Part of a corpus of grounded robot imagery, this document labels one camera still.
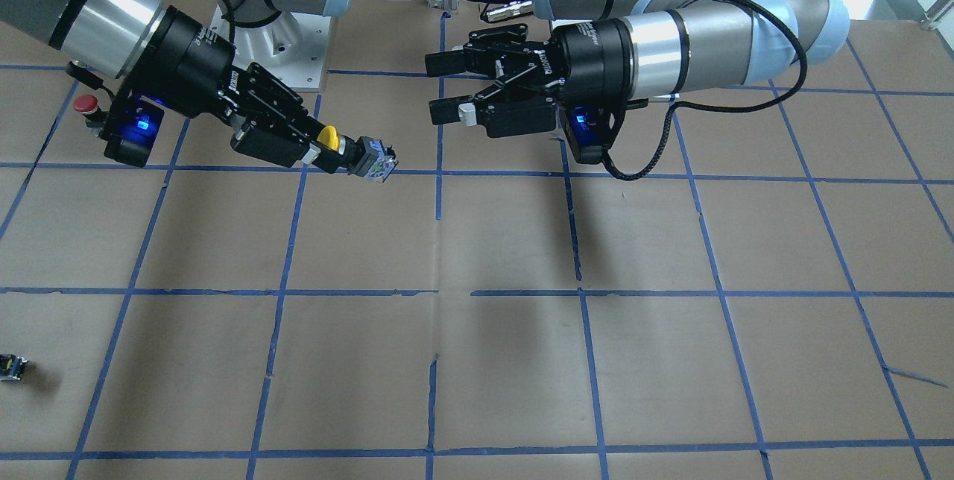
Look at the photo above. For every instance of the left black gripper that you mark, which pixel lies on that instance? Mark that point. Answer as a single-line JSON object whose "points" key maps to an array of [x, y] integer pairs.
{"points": [[592, 55]]}

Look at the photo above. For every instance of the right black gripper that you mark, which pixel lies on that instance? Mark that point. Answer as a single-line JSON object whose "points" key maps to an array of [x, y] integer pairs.
{"points": [[195, 57]]}

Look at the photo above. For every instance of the yellow push button switch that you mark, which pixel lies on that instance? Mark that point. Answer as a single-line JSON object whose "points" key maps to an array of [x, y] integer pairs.
{"points": [[366, 157]]}

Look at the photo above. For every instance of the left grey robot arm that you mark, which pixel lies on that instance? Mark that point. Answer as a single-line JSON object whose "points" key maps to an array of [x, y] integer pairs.
{"points": [[690, 45]]}

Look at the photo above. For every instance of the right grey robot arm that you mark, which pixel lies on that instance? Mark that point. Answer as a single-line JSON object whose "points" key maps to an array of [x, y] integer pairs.
{"points": [[102, 35]]}

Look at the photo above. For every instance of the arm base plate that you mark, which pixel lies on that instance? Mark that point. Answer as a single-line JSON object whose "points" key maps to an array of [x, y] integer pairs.
{"points": [[294, 48]]}

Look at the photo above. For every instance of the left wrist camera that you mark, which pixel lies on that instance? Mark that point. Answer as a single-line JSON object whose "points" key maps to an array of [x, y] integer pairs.
{"points": [[591, 130]]}

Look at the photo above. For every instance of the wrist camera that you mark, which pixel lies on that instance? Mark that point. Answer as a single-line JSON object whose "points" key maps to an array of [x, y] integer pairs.
{"points": [[131, 129], [591, 130]]}

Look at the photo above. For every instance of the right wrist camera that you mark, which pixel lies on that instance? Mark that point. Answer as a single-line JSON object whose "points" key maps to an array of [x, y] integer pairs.
{"points": [[131, 129]]}

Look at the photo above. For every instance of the red push button switch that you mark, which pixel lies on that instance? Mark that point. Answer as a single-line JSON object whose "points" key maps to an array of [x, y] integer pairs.
{"points": [[87, 105]]}

